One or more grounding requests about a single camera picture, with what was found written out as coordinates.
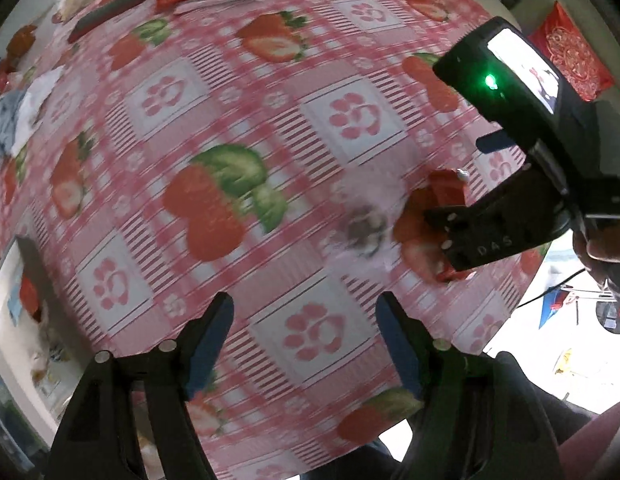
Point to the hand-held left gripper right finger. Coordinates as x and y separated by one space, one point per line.
400 350

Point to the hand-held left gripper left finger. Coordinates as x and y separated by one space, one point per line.
210 345

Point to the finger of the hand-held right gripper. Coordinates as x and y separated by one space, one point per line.
492 141
485 240

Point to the dark snack bar clear wrapper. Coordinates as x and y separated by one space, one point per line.
362 227

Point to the person's right hand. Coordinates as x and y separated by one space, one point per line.
607 255

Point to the red patterned cushion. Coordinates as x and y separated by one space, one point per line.
572 55

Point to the round dark object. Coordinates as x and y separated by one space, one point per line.
612 315

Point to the strawberry print checked tablecloth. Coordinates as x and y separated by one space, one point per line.
290 170

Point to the person's dark pants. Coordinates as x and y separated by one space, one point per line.
577 425

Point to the crumpled white blue cloth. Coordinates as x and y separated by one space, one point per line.
25 110

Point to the dark rectangular box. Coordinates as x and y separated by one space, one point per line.
110 10

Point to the orange packet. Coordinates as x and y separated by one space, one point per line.
20 41

